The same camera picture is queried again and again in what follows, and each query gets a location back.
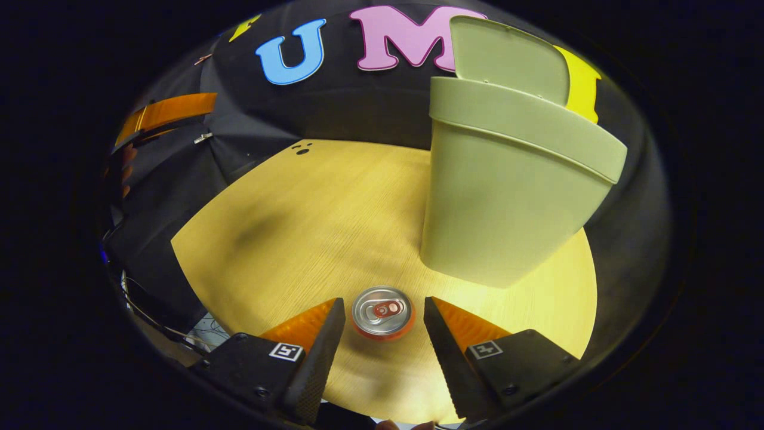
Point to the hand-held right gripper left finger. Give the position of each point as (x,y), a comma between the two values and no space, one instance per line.
(319,364)

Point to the wooden desktop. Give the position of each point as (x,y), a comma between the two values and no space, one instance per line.
(310,227)

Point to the silver cloth clip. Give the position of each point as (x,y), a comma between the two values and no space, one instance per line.
(203,138)

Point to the pale green garbage bin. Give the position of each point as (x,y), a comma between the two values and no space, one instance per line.
(501,197)

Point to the red pop can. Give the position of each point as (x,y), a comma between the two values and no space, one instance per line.
(383,313)

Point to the red cloth clip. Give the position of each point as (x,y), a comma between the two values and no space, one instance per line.
(203,58)

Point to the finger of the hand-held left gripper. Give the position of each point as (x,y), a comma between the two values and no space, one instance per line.
(173,110)

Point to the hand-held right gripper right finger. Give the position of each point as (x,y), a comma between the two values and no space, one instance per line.
(447,358)

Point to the black backdrop cloth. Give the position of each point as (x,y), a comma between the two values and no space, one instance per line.
(358,101)

